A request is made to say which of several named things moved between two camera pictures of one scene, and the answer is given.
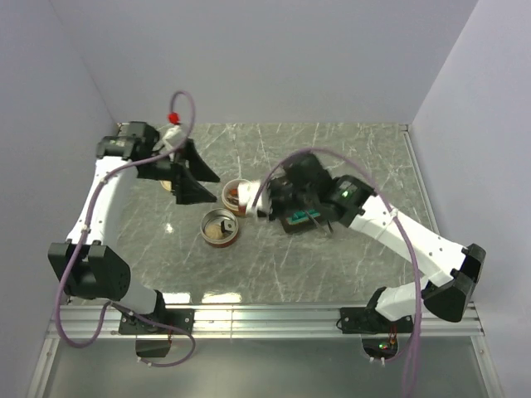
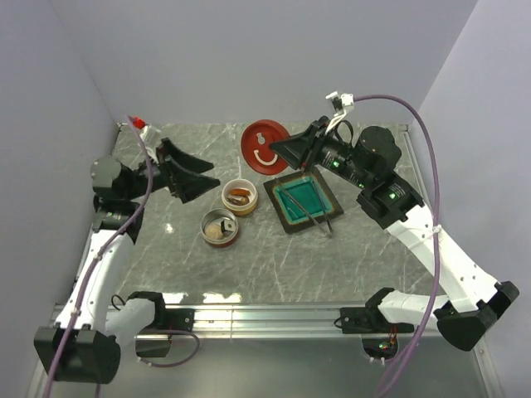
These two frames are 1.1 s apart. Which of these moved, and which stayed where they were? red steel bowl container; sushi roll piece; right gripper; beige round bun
Moved: right gripper
Stayed: beige round bun; sushi roll piece; red steel bowl container
